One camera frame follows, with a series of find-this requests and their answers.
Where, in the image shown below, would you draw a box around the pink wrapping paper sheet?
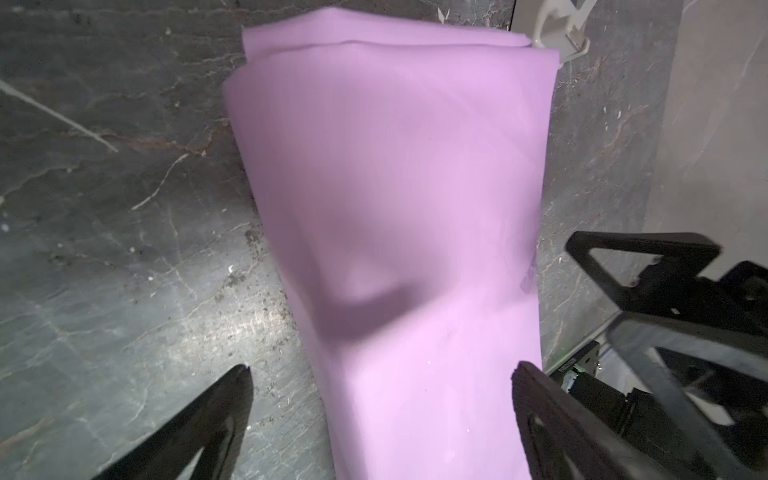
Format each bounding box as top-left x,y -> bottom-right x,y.
223,7 -> 560,479

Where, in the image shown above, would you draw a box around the white tape dispenser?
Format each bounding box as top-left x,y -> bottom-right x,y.
511,0 -> 597,66

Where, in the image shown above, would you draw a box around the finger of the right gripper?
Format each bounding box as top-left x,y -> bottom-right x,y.
607,312 -> 767,479
565,231 -> 722,312

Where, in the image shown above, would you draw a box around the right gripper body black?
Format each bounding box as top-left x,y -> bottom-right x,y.
548,260 -> 767,479

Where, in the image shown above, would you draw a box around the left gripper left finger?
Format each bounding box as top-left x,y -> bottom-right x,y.
96,364 -> 254,479

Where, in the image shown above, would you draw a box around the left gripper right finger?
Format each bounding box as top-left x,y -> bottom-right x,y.
511,361 -> 660,479

